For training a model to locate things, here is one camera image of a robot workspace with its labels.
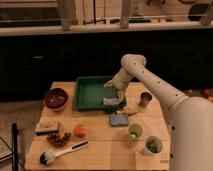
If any beige block with black base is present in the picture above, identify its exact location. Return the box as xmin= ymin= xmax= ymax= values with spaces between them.
xmin=35 ymin=122 xmax=62 ymax=136

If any black chair frame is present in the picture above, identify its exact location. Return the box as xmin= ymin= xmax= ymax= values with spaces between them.
xmin=0 ymin=123 xmax=23 ymax=171

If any orange fruit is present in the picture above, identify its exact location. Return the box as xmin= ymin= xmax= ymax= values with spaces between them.
xmin=74 ymin=124 xmax=87 ymax=138

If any metal cup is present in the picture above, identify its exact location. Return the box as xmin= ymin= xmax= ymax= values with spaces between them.
xmin=139 ymin=92 xmax=152 ymax=108

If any white black dish brush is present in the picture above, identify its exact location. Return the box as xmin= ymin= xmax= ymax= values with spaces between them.
xmin=39 ymin=141 xmax=89 ymax=166

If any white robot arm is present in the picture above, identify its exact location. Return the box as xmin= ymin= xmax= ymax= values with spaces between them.
xmin=104 ymin=54 xmax=213 ymax=171

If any blue sponge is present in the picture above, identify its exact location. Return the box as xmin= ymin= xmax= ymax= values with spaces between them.
xmin=109 ymin=114 xmax=129 ymax=127

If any green glass cup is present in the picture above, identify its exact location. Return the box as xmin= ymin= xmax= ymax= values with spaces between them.
xmin=128 ymin=123 xmax=143 ymax=141

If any dark red bowl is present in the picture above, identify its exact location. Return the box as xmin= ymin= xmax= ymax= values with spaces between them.
xmin=44 ymin=88 xmax=68 ymax=110

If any green plastic tray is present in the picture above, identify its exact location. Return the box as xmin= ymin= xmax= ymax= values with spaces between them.
xmin=73 ymin=76 xmax=127 ymax=111

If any white cup green inside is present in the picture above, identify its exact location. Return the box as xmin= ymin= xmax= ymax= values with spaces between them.
xmin=143 ymin=136 xmax=163 ymax=156

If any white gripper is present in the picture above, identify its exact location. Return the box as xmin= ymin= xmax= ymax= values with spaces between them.
xmin=104 ymin=74 xmax=129 ymax=106

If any grey towel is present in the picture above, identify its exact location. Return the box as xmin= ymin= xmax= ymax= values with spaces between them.
xmin=103 ymin=98 xmax=120 ymax=106

